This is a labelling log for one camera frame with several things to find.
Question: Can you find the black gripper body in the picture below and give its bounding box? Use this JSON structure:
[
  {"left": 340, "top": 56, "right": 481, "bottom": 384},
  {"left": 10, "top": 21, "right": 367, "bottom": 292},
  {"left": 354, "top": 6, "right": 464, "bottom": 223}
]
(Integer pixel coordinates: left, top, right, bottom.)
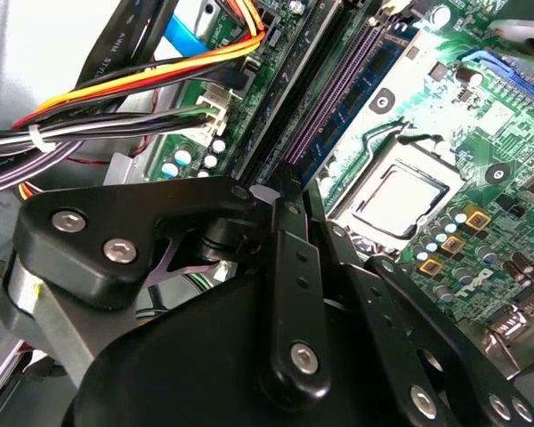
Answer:
[{"left": 61, "top": 268, "right": 411, "bottom": 427}]

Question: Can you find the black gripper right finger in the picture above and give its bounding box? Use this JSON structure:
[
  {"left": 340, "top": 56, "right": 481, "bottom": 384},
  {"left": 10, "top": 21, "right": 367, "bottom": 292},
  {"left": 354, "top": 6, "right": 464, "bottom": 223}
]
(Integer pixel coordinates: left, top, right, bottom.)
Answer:
[{"left": 305, "top": 177, "right": 534, "bottom": 427}]

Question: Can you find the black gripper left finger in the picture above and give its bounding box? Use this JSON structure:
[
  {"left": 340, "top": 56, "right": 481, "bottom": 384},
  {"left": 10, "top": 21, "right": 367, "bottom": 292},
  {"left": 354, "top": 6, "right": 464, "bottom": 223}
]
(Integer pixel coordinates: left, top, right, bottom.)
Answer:
[{"left": 0, "top": 162, "right": 334, "bottom": 407}]

